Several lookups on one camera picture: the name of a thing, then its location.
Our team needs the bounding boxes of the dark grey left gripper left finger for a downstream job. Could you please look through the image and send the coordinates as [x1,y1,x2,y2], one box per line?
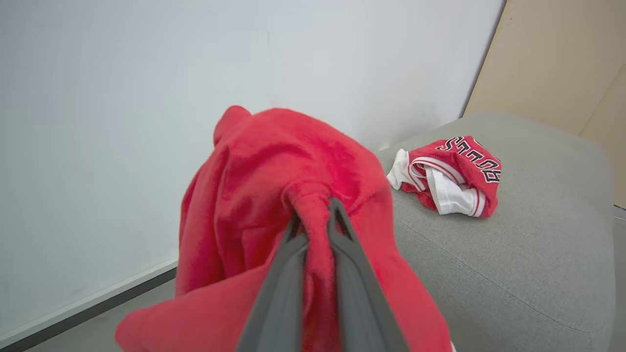
[236,214,310,352]

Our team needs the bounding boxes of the beige wooden panel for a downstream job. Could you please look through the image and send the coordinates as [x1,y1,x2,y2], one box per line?
[462,0,626,210]

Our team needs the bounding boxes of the red hooded sweatshirt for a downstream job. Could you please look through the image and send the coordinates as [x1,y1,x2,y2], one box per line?
[114,105,454,352]

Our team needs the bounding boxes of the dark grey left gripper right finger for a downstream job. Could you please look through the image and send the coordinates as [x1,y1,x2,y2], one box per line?
[327,198,410,352]

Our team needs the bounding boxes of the grey fabric sofa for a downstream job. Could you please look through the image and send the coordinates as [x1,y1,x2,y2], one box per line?
[374,110,618,352]

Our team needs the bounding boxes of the red and white basketball jersey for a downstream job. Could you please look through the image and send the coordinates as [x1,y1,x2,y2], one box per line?
[386,135,502,219]

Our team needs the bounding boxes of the white and black baseboard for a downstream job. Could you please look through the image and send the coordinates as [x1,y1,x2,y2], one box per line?
[0,258,179,352]

